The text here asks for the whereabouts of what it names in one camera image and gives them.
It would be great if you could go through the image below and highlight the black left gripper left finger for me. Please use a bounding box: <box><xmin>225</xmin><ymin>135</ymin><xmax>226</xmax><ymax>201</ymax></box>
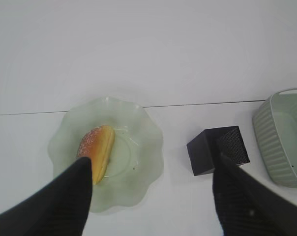
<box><xmin>0</xmin><ymin>157</ymin><xmax>92</xmax><ymax>236</ymax></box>

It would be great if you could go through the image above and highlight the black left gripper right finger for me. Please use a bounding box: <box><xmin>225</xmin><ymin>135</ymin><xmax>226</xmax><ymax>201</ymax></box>
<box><xmin>212</xmin><ymin>155</ymin><xmax>297</xmax><ymax>236</ymax></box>

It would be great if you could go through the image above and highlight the sugared toy bread bun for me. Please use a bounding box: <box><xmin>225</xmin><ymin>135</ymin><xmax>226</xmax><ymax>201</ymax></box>
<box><xmin>76</xmin><ymin>125</ymin><xmax>115</xmax><ymax>185</ymax></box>

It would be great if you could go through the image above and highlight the black mesh pen holder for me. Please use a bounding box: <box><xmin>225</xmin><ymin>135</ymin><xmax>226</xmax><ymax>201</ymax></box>
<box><xmin>186</xmin><ymin>126</ymin><xmax>250</xmax><ymax>176</ymax></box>

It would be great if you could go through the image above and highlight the pale green wavy glass plate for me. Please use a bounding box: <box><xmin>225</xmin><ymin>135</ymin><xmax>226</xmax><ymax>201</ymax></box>
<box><xmin>48</xmin><ymin>97</ymin><xmax>164</xmax><ymax>213</ymax></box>

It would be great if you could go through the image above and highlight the pale green plastic basket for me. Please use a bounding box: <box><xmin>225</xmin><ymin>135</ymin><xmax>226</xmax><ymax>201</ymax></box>
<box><xmin>252</xmin><ymin>88</ymin><xmax>297</xmax><ymax>188</ymax></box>

